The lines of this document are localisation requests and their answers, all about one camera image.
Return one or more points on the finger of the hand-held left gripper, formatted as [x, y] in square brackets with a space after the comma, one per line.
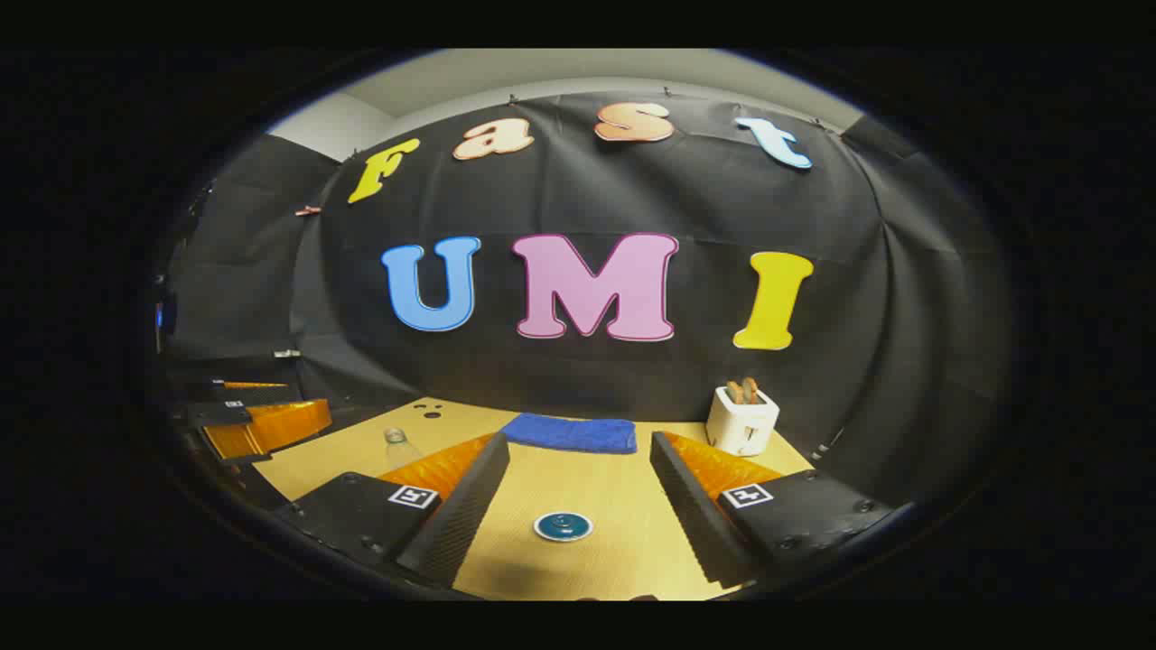
[271, 429]
[253, 393]

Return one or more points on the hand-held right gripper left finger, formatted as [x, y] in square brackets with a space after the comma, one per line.
[461, 515]

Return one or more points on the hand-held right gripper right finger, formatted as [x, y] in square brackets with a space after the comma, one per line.
[695, 506]

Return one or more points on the clear plastic water bottle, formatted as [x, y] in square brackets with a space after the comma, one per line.
[398, 449]

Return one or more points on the dark teal teacup lid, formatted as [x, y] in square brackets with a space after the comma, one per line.
[562, 525]

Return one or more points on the white toaster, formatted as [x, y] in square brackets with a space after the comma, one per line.
[741, 424]

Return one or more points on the toasted bread slice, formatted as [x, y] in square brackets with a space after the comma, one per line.
[750, 389]
[735, 392]

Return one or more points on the blue folded towel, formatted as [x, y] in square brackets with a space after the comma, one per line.
[569, 433]

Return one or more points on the black backdrop cloth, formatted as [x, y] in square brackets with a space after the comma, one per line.
[578, 199]

